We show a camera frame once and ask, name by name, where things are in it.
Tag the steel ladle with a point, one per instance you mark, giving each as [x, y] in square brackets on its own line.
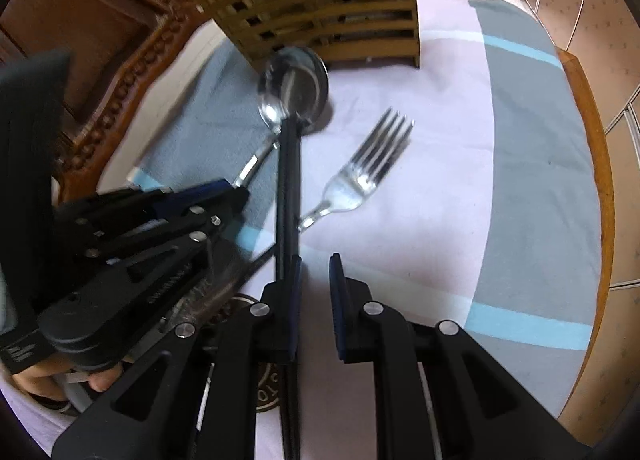
[294, 83]

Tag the steel spoon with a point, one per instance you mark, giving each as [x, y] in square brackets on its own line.
[260, 145]

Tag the grey blue striped cloth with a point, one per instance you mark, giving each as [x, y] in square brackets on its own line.
[490, 216]

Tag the steel fork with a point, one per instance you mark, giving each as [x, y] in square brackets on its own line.
[361, 176]

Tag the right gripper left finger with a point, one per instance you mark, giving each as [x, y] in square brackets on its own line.
[195, 397]

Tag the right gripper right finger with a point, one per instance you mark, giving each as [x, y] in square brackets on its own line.
[438, 393]

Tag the left hand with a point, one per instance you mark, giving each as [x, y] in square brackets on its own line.
[39, 380]

